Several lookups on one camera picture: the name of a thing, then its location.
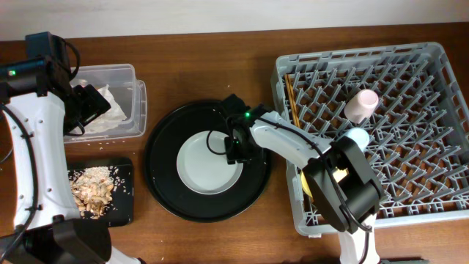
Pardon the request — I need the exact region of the white tissue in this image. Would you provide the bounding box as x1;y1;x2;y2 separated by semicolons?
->
84;84;127;134

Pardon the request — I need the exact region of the grey plate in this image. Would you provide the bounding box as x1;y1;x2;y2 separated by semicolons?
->
177;131;243;195

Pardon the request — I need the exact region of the yellow plastic bowl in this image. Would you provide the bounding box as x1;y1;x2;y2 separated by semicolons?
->
300;172;314;203

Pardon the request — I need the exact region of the wooden chopstick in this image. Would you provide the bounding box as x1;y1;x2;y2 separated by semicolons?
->
287;74;302;129
284;74;300;128

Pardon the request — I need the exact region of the peanut shells and rice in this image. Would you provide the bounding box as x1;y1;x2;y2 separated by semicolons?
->
68;166;120;220

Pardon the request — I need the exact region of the blue plastic cup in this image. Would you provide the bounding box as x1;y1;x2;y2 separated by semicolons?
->
344;128;370;152

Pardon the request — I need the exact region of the pink plastic cup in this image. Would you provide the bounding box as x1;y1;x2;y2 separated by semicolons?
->
344;89;379;124

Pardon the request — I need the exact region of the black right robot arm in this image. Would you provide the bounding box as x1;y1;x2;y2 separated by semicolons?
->
222;105;384;263

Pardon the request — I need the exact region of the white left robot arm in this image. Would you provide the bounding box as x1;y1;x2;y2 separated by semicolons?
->
1;55;143;263

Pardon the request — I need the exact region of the grey plastic dishwasher rack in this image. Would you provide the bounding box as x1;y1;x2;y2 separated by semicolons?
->
270;43;468;228

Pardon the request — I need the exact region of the clear plastic bin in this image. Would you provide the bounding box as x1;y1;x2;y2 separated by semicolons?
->
64;64;147;144

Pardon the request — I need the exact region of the round black tray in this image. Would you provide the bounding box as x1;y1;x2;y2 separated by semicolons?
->
143;100;271;223

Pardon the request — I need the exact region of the black rectangular bin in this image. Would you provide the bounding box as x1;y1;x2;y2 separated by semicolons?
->
67;158;134;227

